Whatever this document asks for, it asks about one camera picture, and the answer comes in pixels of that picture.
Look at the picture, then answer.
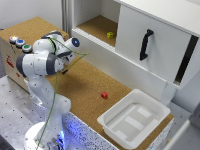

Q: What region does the blue button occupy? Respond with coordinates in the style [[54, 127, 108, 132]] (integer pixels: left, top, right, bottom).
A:
[[15, 38, 26, 48]]

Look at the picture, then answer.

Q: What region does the pink block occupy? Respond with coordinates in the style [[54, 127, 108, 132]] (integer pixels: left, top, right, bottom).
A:
[[101, 91, 109, 100]]

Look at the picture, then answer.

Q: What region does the white sliding door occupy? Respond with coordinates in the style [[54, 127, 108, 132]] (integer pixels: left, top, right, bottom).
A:
[[114, 3, 200, 85]]

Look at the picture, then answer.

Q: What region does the white plastic box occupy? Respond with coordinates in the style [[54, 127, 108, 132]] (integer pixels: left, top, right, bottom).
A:
[[96, 88, 172, 149]]

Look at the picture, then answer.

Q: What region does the yellow block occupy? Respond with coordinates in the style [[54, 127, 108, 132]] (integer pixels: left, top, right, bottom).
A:
[[106, 31, 115, 40]]

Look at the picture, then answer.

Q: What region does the black door handle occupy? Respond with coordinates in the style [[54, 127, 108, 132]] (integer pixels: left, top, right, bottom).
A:
[[139, 28, 155, 62]]

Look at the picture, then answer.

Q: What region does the green button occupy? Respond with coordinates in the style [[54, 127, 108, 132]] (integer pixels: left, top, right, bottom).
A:
[[21, 43, 33, 54]]

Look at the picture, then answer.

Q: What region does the red button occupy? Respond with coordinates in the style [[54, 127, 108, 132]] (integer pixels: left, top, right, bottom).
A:
[[9, 35, 19, 45]]

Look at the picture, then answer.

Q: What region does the green cable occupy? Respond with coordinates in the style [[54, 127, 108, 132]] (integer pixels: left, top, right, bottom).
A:
[[35, 37, 90, 150]]

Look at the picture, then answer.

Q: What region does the white cabinet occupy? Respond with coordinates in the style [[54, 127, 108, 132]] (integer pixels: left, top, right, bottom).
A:
[[69, 0, 200, 107]]

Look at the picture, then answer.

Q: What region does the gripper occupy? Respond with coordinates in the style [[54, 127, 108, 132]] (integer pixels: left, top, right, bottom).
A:
[[60, 53, 76, 69]]

